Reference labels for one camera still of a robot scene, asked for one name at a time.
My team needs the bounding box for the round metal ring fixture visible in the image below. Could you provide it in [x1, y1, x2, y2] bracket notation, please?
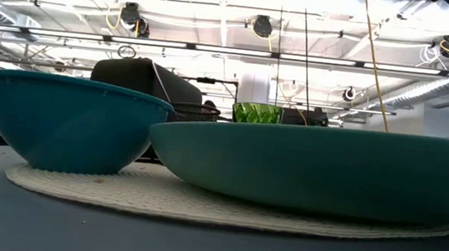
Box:
[116, 43, 138, 61]

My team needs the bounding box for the white cylinder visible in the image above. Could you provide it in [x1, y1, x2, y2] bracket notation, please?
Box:
[237, 71, 273, 106]

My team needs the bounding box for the black padded chair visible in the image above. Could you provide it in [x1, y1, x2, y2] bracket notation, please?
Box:
[86, 52, 208, 125]

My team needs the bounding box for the teal plate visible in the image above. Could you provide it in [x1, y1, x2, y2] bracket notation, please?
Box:
[141, 107, 449, 229]

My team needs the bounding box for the silver spiral ventilation duct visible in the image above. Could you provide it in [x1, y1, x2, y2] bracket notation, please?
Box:
[359, 43, 449, 121]

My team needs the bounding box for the long ceiling light rail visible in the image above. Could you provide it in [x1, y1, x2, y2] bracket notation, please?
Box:
[0, 22, 449, 79]

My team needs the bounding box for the blue plastic bowl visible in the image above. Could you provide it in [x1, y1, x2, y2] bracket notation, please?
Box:
[0, 67, 178, 184]

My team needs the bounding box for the yellow hanging cable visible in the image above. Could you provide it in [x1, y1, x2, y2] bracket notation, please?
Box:
[348, 0, 403, 134]

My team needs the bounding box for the black mesh basket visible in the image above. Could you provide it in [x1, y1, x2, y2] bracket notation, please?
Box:
[170, 101, 222, 126]

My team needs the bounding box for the green cut glass tumbler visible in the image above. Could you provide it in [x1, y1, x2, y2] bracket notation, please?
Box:
[231, 100, 285, 128]

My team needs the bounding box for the thin black hanging cable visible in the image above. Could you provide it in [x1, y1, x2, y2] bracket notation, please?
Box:
[269, 0, 288, 106]

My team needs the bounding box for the cream woven round placemat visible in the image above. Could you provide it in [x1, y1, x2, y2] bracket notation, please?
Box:
[2, 148, 449, 250]

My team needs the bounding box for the black box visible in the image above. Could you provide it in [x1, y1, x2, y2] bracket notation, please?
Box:
[281, 104, 331, 129]

